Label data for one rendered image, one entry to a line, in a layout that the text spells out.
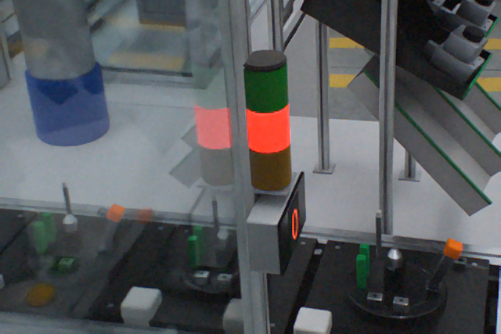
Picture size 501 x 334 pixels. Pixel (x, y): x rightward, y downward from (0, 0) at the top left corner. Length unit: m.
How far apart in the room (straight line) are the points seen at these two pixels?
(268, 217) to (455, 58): 0.51
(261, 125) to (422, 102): 0.62
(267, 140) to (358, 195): 0.80
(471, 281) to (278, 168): 0.46
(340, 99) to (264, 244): 3.12
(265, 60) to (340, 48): 3.68
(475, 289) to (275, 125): 0.50
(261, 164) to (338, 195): 0.78
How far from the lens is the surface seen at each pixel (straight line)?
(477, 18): 1.61
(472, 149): 1.63
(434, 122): 1.62
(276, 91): 1.03
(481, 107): 1.77
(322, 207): 1.80
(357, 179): 1.88
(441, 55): 1.48
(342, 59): 4.59
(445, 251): 1.33
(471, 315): 1.38
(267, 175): 1.07
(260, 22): 2.69
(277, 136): 1.05
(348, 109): 4.10
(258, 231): 1.07
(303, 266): 1.45
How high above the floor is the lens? 1.82
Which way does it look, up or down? 28 degrees down
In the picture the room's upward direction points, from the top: 4 degrees counter-clockwise
